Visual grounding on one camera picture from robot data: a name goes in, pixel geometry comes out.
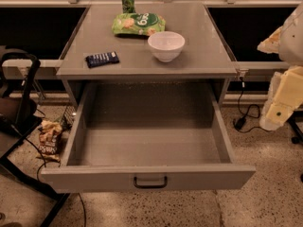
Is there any black chair frame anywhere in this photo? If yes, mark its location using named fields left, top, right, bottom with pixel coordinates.
left=0, top=45, right=69, bottom=227

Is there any black floor stand leg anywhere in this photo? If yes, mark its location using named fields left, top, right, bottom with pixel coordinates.
left=287, top=111, right=303, bottom=144

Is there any brown snack bag on floor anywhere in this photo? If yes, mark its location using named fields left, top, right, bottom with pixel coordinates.
left=38, top=120, right=62, bottom=162

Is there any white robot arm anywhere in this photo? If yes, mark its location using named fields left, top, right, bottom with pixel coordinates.
left=258, top=4, right=303, bottom=131

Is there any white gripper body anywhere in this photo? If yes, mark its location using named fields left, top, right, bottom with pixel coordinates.
left=259, top=66, right=303, bottom=131

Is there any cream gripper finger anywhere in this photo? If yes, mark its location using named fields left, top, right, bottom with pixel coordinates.
left=257, top=27, right=282, bottom=54

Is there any grey top drawer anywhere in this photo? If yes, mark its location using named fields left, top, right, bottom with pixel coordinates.
left=41, top=82, right=256, bottom=193

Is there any green chip bag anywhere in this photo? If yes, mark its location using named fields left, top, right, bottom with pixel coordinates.
left=112, top=12, right=166, bottom=36

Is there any dark blue snack bar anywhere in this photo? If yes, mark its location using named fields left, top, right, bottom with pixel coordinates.
left=85, top=51, right=119, bottom=68

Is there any white bowl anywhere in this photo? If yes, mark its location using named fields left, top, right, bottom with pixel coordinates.
left=148, top=31, right=186, bottom=62

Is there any grey drawer cabinet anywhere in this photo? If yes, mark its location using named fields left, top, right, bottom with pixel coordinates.
left=56, top=1, right=239, bottom=109

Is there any black floor cable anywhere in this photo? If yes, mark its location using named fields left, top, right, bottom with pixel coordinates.
left=25, top=135, right=88, bottom=227

